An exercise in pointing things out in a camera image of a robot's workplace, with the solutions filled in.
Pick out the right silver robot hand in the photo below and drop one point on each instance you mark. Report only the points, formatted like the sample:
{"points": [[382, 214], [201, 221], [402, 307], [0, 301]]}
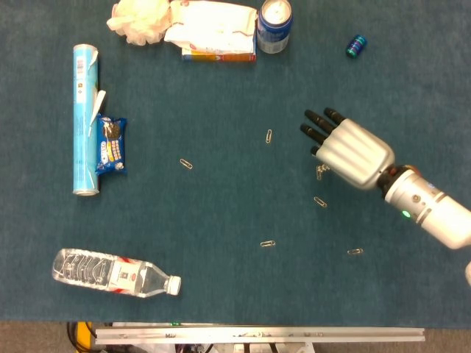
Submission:
{"points": [[357, 154]]}

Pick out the silver paperclip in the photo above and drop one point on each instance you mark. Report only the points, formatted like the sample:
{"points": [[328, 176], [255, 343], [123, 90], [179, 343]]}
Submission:
{"points": [[320, 202], [267, 243], [185, 163], [355, 251], [269, 136]]}

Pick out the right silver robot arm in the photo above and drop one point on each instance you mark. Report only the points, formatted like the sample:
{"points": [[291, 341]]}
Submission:
{"points": [[430, 213]]}

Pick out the small blue green cylinder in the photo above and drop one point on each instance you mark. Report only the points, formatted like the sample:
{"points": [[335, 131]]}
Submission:
{"points": [[356, 45]]}

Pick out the blue soda can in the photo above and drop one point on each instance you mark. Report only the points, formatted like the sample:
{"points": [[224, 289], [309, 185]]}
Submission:
{"points": [[274, 31]]}

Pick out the orange and white box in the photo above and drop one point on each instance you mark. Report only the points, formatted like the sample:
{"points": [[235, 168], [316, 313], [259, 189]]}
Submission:
{"points": [[221, 57]]}

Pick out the white tissue pack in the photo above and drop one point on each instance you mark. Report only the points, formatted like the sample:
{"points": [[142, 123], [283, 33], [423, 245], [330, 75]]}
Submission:
{"points": [[211, 27]]}

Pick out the blue Oreo cookie pack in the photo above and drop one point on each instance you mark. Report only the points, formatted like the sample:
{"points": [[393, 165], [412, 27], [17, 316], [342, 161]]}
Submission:
{"points": [[110, 145]]}

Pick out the white mesh bath pouf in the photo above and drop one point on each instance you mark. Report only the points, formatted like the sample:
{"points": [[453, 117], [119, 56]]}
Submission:
{"points": [[140, 20]]}

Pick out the clear plastic water bottle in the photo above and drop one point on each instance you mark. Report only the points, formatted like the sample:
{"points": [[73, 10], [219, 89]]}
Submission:
{"points": [[110, 273]]}

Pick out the light blue wrap roll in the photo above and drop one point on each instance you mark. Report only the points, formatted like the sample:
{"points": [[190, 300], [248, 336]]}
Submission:
{"points": [[84, 121]]}

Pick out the aluminium profile rail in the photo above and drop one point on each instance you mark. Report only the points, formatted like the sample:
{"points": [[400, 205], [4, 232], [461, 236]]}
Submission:
{"points": [[257, 335]]}

